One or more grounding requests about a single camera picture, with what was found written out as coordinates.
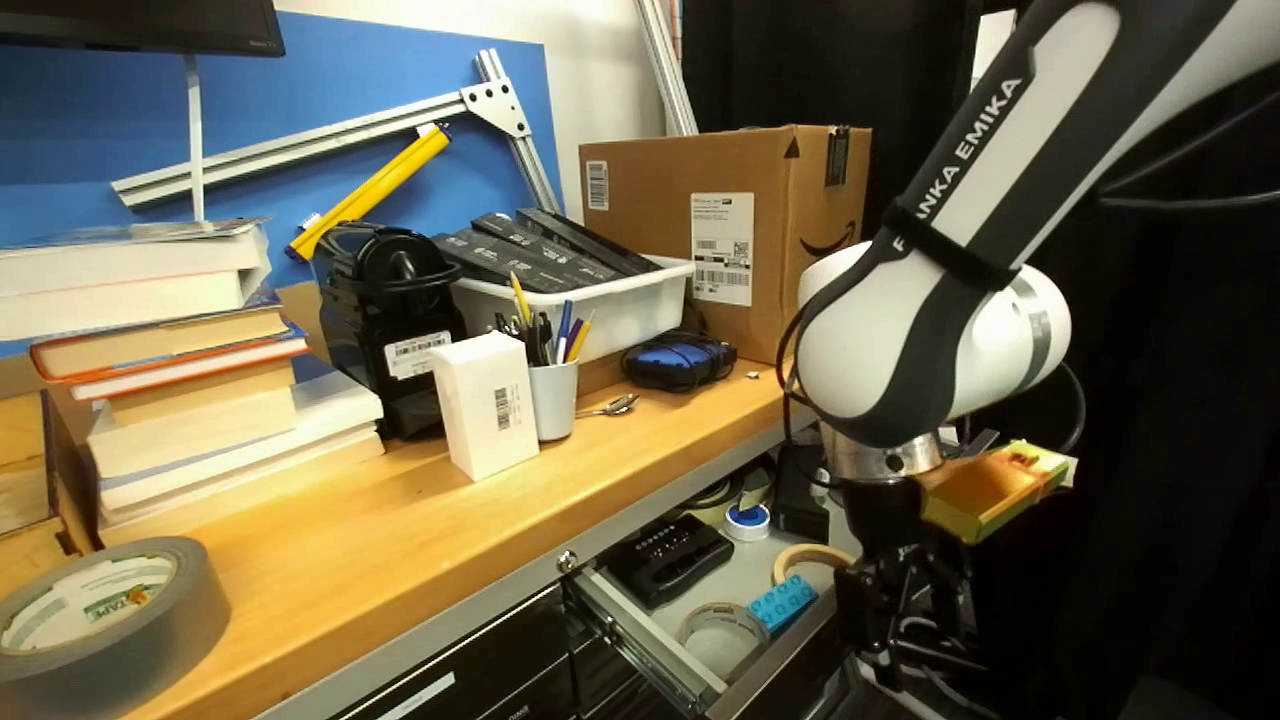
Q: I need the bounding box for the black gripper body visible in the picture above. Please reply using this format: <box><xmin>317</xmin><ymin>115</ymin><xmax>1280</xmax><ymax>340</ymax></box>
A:
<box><xmin>836</xmin><ymin>467</ymin><xmax>936</xmax><ymax>569</ymax></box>

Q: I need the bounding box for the small blue block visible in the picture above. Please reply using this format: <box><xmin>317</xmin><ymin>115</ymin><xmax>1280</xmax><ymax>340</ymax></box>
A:
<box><xmin>745</xmin><ymin>570</ymin><xmax>823</xmax><ymax>638</ymax></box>

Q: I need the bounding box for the grey metal drawer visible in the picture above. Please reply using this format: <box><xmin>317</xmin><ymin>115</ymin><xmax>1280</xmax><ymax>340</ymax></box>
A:
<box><xmin>555</xmin><ymin>450</ymin><xmax>872</xmax><ymax>720</ymax></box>

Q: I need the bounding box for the black case in drawer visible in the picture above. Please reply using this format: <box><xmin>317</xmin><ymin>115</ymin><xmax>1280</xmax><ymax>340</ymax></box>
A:
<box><xmin>618</xmin><ymin>512</ymin><xmax>738</xmax><ymax>606</ymax></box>

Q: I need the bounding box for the black drawer cabinet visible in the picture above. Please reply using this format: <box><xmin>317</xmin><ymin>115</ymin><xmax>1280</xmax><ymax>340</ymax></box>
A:
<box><xmin>324</xmin><ymin>580</ymin><xmax>713</xmax><ymax>720</ymax></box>

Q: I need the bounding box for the beige masking tape roll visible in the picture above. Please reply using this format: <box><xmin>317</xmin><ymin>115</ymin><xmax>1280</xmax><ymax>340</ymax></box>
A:
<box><xmin>766</xmin><ymin>540</ymin><xmax>858</xmax><ymax>590</ymax></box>

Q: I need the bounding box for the blue tape roll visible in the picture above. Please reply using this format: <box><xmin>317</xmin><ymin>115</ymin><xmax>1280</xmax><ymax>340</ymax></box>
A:
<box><xmin>724</xmin><ymin>501</ymin><xmax>780</xmax><ymax>540</ymax></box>

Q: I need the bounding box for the clear tape roll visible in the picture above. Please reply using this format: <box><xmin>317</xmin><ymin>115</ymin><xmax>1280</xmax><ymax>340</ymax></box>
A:
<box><xmin>672</xmin><ymin>600</ymin><xmax>771</xmax><ymax>680</ymax></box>

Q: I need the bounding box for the blue and black pouch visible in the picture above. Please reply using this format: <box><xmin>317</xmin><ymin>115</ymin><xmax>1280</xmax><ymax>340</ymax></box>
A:
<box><xmin>618</xmin><ymin>326</ymin><xmax>738</xmax><ymax>395</ymax></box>

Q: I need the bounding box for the black curtain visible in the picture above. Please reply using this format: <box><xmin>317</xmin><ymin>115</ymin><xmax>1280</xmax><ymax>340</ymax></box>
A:
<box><xmin>677</xmin><ymin>0</ymin><xmax>1280</xmax><ymax>720</ymax></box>

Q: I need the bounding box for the white plastic bin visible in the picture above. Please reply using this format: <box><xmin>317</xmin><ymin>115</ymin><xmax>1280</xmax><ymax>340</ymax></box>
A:
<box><xmin>444</xmin><ymin>251</ymin><xmax>700</xmax><ymax>367</ymax></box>

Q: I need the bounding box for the white pen cup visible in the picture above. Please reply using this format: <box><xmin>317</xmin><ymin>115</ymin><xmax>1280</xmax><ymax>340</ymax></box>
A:
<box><xmin>524</xmin><ymin>355</ymin><xmax>582</xmax><ymax>447</ymax></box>

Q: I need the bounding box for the blue pen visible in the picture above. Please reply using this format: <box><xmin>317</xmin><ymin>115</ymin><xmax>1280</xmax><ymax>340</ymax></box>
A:
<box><xmin>548</xmin><ymin>296</ymin><xmax>578</xmax><ymax>367</ymax></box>

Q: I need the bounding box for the brown cardboard shipping box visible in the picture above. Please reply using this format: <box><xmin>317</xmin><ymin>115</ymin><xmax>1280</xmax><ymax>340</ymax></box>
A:
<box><xmin>576</xmin><ymin>118</ymin><xmax>880</xmax><ymax>367</ymax></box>

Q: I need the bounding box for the black flat box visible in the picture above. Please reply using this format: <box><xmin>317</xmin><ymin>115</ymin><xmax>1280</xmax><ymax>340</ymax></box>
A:
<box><xmin>431</xmin><ymin>228</ymin><xmax>568</xmax><ymax>291</ymax></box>
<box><xmin>515</xmin><ymin>203</ymin><xmax>665</xmax><ymax>278</ymax></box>
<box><xmin>466</xmin><ymin>211</ymin><xmax>607</xmax><ymax>282</ymax></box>

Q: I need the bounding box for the white small carton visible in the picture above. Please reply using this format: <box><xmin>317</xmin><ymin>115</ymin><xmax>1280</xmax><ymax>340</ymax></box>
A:
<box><xmin>422</xmin><ymin>326</ymin><xmax>542</xmax><ymax>489</ymax></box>

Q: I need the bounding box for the yellow pencil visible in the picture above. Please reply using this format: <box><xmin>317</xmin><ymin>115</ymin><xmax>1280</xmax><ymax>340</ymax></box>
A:
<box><xmin>502</xmin><ymin>267</ymin><xmax>541</xmax><ymax>367</ymax></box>

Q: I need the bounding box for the aluminium extrusion bar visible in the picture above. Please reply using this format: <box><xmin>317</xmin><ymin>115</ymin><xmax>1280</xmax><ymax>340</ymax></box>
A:
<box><xmin>630</xmin><ymin>0</ymin><xmax>703</xmax><ymax>140</ymax></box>

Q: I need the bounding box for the black tape dispenser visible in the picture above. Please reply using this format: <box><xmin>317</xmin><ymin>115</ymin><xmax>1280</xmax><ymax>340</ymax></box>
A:
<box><xmin>310</xmin><ymin>219</ymin><xmax>473</xmax><ymax>444</ymax></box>

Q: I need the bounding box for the yellow spirit level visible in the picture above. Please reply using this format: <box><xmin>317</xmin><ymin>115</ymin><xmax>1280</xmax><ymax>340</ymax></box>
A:
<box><xmin>284</xmin><ymin>118</ymin><xmax>455</xmax><ymax>264</ymax></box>

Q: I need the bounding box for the stack of books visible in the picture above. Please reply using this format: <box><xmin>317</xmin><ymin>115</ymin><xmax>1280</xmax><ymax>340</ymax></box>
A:
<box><xmin>91</xmin><ymin>367</ymin><xmax>389</xmax><ymax>526</ymax></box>

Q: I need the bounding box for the tan thick book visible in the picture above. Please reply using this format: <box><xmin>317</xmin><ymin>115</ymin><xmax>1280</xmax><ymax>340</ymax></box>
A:
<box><xmin>85</xmin><ymin>355</ymin><xmax>304</xmax><ymax>484</ymax></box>

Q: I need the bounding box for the red edged book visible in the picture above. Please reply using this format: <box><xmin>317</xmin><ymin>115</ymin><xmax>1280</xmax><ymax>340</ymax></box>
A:
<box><xmin>64</xmin><ymin>331</ymin><xmax>317</xmax><ymax>406</ymax></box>

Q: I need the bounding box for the brown hardcover book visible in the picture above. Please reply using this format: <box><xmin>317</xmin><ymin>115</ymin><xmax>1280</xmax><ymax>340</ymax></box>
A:
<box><xmin>28</xmin><ymin>303</ymin><xmax>294</xmax><ymax>385</ymax></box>

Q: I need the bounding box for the silver monitor pole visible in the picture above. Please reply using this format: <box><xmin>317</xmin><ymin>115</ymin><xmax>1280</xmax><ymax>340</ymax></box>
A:
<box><xmin>178</xmin><ymin>53</ymin><xmax>213</xmax><ymax>228</ymax></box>

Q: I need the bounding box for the thick white book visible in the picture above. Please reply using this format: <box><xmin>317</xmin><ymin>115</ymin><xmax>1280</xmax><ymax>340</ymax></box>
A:
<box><xmin>0</xmin><ymin>216</ymin><xmax>274</xmax><ymax>348</ymax></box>

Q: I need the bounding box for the black monitor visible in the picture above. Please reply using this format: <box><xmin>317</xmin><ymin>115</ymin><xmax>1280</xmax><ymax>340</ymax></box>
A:
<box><xmin>0</xmin><ymin>0</ymin><xmax>288</xmax><ymax>58</ymax></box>

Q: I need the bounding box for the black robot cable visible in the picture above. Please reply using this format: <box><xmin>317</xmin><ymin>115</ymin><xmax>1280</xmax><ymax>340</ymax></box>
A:
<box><xmin>771</xmin><ymin>225</ymin><xmax>1090</xmax><ymax>465</ymax></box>

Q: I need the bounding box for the white metal frame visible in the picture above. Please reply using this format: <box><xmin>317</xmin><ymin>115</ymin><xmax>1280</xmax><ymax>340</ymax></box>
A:
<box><xmin>107</xmin><ymin>44</ymin><xmax>568</xmax><ymax>216</ymax></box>

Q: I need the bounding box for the grey duct tape roll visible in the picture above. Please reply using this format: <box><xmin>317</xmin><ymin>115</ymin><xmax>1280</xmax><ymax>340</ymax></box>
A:
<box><xmin>0</xmin><ymin>531</ymin><xmax>235</xmax><ymax>720</ymax></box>

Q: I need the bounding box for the blue wall board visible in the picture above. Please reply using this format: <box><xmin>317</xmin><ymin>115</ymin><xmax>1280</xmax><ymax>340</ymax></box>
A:
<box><xmin>0</xmin><ymin>8</ymin><xmax>565</xmax><ymax>364</ymax></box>

